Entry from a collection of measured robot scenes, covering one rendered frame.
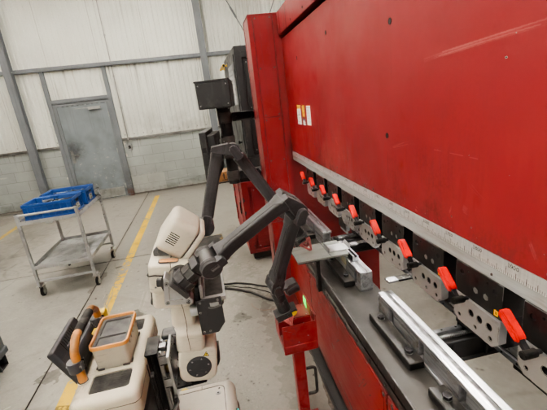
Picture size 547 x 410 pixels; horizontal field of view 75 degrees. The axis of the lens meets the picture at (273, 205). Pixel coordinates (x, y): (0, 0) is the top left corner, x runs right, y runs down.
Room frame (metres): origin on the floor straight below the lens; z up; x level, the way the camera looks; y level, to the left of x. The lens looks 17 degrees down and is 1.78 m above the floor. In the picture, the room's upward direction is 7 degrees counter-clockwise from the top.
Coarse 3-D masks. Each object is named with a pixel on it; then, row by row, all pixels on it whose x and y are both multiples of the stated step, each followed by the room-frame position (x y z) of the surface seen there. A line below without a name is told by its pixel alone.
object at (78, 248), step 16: (64, 208) 3.55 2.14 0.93; (16, 224) 3.47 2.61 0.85; (32, 224) 3.49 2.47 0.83; (80, 224) 3.57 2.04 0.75; (64, 240) 4.34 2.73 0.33; (80, 240) 4.27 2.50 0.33; (96, 240) 4.20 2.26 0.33; (112, 240) 4.44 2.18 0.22; (48, 256) 3.82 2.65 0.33; (64, 256) 3.76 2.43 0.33; (80, 256) 3.71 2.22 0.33; (112, 256) 4.32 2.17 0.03; (96, 272) 3.62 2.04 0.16
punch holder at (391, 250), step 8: (384, 216) 1.17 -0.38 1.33; (384, 224) 1.17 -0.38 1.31; (392, 224) 1.12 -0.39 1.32; (384, 232) 1.17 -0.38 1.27; (392, 232) 1.12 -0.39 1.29; (400, 232) 1.07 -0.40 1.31; (408, 232) 1.05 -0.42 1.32; (392, 240) 1.12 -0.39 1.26; (408, 240) 1.05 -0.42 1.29; (384, 248) 1.17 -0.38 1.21; (392, 248) 1.11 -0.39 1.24; (384, 256) 1.17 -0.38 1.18; (392, 256) 1.11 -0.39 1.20; (400, 256) 1.06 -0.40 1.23; (400, 264) 1.06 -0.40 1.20
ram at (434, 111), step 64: (384, 0) 1.14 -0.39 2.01; (448, 0) 0.86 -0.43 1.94; (512, 0) 0.69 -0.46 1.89; (320, 64) 1.77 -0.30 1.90; (384, 64) 1.15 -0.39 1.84; (448, 64) 0.85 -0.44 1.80; (512, 64) 0.68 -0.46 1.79; (320, 128) 1.84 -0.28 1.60; (384, 128) 1.16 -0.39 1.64; (448, 128) 0.85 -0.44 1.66; (512, 128) 0.66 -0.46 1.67; (384, 192) 1.17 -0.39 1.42; (448, 192) 0.84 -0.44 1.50; (512, 192) 0.65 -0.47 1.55; (512, 256) 0.64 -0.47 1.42
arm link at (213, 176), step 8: (224, 144) 1.60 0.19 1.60; (232, 144) 1.59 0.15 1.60; (216, 152) 1.58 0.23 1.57; (224, 152) 1.59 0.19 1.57; (216, 160) 1.59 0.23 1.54; (208, 168) 1.60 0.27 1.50; (216, 168) 1.59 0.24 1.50; (208, 176) 1.59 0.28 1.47; (216, 176) 1.59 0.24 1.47; (208, 184) 1.58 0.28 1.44; (216, 184) 1.59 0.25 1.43; (208, 192) 1.58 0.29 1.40; (216, 192) 1.59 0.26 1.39; (208, 200) 1.58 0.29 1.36; (208, 208) 1.57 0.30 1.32; (208, 216) 1.55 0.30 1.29; (208, 224) 1.55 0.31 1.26; (208, 232) 1.55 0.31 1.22
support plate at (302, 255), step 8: (296, 248) 1.73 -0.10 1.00; (304, 248) 1.72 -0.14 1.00; (312, 248) 1.71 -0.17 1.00; (320, 248) 1.70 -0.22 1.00; (296, 256) 1.63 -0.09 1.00; (304, 256) 1.62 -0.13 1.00; (312, 256) 1.61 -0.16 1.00; (320, 256) 1.60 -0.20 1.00; (328, 256) 1.59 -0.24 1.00; (336, 256) 1.59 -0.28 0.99
